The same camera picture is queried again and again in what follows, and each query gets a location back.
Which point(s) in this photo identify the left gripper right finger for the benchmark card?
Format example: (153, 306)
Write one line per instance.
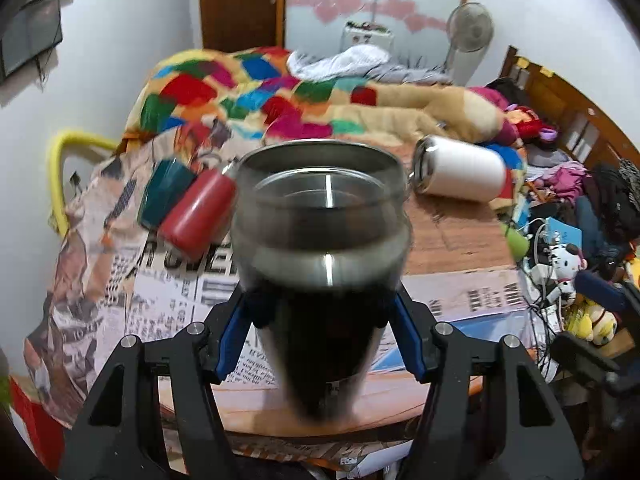
(489, 414)

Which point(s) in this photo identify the black thermos cup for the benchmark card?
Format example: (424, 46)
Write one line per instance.
(320, 238)

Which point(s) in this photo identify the teal cup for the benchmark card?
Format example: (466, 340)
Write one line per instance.
(170, 180)

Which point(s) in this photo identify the yellow plush toy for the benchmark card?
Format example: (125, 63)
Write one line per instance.
(592, 323)

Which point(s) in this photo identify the newspaper print tablecloth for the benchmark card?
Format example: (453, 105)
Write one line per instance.
(112, 278)

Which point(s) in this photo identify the dalmatian plush toy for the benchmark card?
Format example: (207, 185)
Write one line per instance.
(566, 260)

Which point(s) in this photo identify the green ball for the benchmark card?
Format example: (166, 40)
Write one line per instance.
(518, 243)

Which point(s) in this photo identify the light blue box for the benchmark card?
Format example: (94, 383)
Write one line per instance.
(557, 232)

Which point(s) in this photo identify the wooden bed headboard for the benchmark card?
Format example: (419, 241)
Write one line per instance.
(586, 133)

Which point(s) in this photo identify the red plush toy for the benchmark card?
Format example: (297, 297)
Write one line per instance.
(529, 125)

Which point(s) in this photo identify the colourful patchwork blanket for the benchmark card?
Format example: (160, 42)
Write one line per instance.
(234, 102)

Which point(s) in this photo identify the white grey crumpled cloth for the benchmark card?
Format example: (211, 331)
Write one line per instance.
(367, 61)

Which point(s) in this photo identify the white standing fan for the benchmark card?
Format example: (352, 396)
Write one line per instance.
(470, 28)

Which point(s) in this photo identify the white small cabinet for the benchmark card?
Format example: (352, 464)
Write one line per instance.
(367, 33)

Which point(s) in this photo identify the brown wooden door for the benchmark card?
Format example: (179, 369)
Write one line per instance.
(235, 25)

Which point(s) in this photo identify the sliding wardrobe with hearts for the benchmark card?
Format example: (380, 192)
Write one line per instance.
(419, 26)

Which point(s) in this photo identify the wall mounted black television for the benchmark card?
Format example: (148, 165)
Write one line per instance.
(35, 30)

